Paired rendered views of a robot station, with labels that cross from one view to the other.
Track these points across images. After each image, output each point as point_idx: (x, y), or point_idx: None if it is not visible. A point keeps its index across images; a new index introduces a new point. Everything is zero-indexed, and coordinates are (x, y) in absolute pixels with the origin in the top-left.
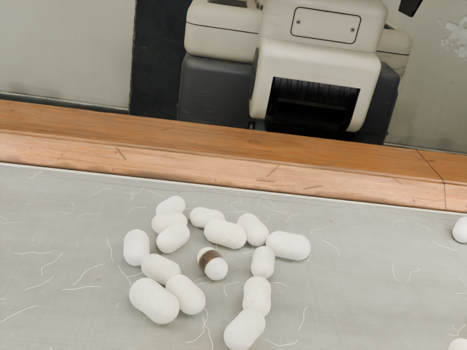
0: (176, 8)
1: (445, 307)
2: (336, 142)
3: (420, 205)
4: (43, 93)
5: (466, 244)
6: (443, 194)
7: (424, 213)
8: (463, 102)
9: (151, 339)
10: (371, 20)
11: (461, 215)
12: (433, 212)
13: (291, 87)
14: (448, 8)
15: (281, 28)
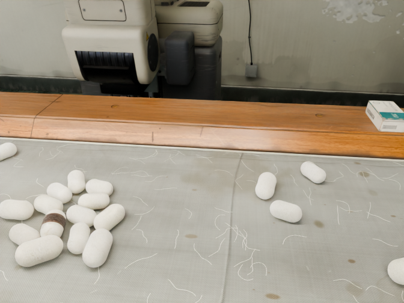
0: None
1: None
2: (4, 93)
3: (12, 135)
4: (72, 75)
5: (0, 162)
6: (32, 126)
7: (9, 140)
8: (344, 54)
9: None
10: (130, 2)
11: (39, 140)
12: (18, 140)
13: (89, 57)
14: None
15: (75, 15)
